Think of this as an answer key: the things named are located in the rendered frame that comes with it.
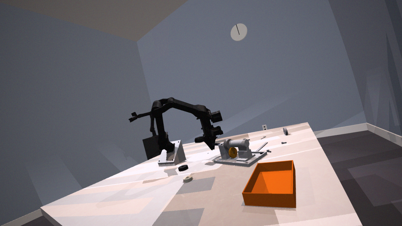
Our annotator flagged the orange open-top box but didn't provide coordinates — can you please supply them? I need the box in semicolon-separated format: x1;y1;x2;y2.
242;160;296;208

